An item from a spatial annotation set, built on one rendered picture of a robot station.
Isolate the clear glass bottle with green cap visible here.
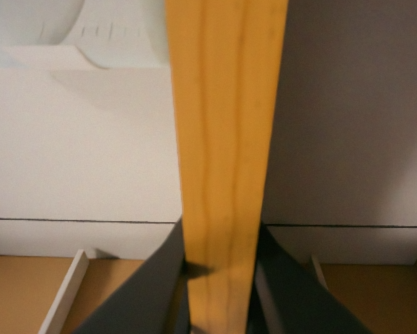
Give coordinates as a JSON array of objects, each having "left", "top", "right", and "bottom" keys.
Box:
[{"left": 0, "top": 0, "right": 170, "bottom": 70}]

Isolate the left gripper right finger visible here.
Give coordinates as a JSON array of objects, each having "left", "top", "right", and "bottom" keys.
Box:
[{"left": 246, "top": 218, "right": 374, "bottom": 334}]

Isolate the wooden plank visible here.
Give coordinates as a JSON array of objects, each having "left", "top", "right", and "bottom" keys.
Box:
[{"left": 165, "top": 0, "right": 287, "bottom": 334}]

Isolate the tan wooden wall rack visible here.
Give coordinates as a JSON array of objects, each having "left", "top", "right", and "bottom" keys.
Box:
[{"left": 0, "top": 255, "right": 417, "bottom": 334}]

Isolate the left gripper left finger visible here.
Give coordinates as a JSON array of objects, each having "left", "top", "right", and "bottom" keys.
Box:
[{"left": 71, "top": 214, "right": 192, "bottom": 334}]

